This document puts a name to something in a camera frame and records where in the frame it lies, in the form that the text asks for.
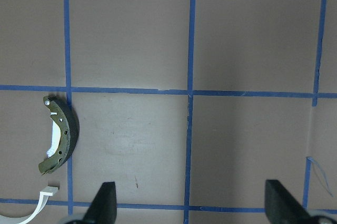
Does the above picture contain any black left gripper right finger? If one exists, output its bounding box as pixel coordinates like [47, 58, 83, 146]
[264, 179, 312, 224]

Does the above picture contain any olive green brake shoe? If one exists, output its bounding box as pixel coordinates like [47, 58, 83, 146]
[38, 96, 79, 175]

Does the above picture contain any white curved plastic bracket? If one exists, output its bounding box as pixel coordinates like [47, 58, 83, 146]
[1, 186, 59, 224]

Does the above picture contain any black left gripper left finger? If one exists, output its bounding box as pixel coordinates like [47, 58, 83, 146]
[83, 182, 117, 224]

